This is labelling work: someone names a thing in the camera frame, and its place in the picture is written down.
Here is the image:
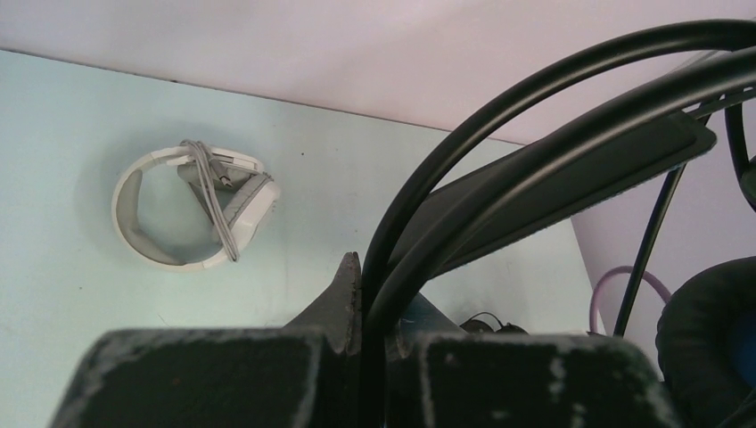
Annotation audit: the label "black headphones with blue cable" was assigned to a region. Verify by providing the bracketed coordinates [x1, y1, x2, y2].
[358, 20, 755, 427]

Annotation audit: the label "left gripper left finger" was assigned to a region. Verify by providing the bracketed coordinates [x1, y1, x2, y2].
[52, 252, 362, 427]

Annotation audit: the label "white over-ear headphones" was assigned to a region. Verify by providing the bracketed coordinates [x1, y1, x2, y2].
[111, 139, 282, 272]

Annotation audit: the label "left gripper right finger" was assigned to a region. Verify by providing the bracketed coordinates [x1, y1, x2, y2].
[386, 296, 683, 427]

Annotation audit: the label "black on-ear headphones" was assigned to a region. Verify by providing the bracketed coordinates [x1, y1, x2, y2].
[459, 311, 530, 336]

